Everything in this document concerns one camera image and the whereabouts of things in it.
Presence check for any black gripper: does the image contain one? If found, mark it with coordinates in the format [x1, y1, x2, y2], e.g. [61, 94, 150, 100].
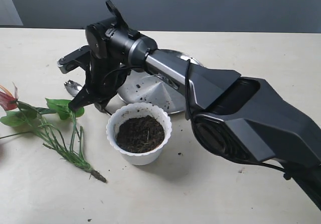
[68, 51, 129, 111]

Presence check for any metal spoon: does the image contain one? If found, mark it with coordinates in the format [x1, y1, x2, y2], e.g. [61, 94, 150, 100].
[63, 79, 114, 116]

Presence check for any artificial red anthurium plant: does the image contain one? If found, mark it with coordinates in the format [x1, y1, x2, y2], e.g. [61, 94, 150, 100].
[1, 86, 107, 183]

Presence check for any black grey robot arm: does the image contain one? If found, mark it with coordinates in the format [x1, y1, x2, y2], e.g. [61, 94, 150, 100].
[60, 18, 320, 206]

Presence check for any white plastic flower pot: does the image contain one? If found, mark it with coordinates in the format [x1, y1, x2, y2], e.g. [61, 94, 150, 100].
[106, 102, 172, 166]

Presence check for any dark soil in pot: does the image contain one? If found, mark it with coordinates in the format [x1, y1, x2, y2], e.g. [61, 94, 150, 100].
[116, 116, 165, 153]

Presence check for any round steel plate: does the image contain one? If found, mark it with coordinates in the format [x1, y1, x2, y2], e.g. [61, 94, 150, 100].
[116, 48, 204, 115]

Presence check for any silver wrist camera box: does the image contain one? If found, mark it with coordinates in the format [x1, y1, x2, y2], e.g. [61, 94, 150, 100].
[57, 45, 91, 74]

